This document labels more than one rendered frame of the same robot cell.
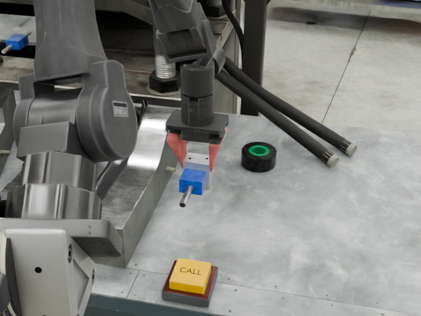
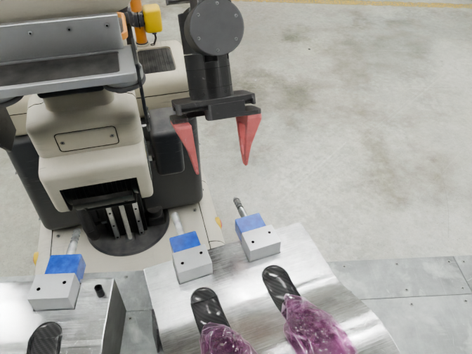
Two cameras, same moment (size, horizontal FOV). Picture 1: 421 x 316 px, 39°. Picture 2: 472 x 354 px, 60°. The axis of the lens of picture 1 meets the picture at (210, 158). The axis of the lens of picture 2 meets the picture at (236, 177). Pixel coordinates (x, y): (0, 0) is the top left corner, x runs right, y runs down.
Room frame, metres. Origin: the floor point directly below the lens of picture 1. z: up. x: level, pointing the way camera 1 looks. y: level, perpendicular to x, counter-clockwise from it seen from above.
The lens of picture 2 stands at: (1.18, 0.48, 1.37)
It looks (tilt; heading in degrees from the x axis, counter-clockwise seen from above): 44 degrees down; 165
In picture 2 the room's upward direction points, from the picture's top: straight up
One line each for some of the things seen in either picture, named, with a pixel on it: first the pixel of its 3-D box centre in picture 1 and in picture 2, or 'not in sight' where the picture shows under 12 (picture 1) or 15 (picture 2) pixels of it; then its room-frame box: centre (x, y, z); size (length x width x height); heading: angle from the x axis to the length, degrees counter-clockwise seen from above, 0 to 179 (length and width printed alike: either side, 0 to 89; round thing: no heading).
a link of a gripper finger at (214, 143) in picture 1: (204, 147); not in sight; (0.90, 0.01, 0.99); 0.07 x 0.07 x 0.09; 78
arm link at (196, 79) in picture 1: (198, 76); not in sight; (0.91, 0.02, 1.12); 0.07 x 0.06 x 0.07; 167
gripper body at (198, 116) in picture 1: (197, 110); not in sight; (0.90, 0.02, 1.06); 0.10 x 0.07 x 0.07; 78
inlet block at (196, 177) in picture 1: (192, 184); not in sight; (0.86, 0.03, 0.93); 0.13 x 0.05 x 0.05; 167
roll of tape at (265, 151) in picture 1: (259, 157); not in sight; (1.14, -0.11, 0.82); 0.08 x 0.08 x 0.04
